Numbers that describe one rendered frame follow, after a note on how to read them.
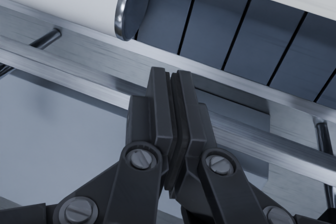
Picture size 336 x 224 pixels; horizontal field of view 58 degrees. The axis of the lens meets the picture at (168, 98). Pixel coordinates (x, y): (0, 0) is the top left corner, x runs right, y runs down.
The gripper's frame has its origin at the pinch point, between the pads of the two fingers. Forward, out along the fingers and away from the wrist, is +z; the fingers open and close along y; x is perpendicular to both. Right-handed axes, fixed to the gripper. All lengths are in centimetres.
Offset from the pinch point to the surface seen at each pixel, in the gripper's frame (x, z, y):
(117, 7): 0.2, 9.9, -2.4
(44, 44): -9.5, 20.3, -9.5
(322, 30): 1.0, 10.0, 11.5
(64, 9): -1.1, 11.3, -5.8
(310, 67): -1.9, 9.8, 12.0
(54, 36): -9.4, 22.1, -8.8
